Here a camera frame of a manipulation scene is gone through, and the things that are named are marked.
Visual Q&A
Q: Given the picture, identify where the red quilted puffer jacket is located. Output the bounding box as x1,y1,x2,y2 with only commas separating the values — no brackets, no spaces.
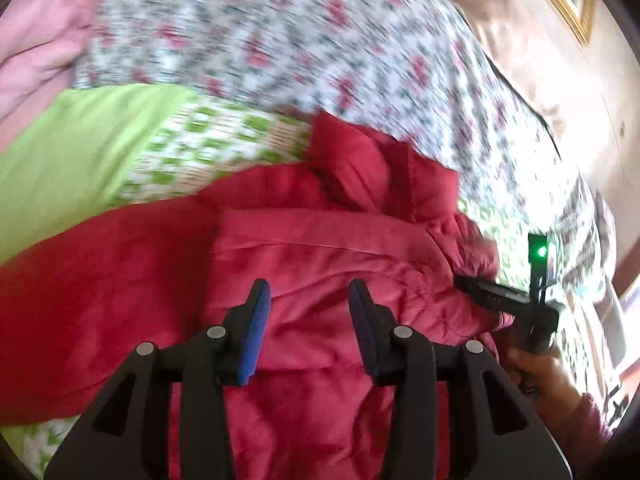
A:
1,113,502,479

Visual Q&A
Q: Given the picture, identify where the pink sleeve forearm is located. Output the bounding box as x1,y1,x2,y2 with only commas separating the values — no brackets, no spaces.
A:
553,393,612,479

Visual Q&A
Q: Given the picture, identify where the person's right hand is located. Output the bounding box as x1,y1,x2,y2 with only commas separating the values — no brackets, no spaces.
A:
506,348,582,420

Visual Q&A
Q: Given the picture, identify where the floral white quilt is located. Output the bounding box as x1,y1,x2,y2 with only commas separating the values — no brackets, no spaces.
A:
75,0,615,302

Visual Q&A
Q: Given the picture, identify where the beige satin pillow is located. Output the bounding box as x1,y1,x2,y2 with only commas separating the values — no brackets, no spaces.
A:
399,0,566,156

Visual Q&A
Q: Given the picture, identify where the green patterned bed sheet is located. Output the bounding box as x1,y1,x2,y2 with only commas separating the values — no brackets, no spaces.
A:
0,83,601,476

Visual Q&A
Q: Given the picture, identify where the pink folded blanket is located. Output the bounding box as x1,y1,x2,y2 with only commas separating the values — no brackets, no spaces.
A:
1,0,100,150

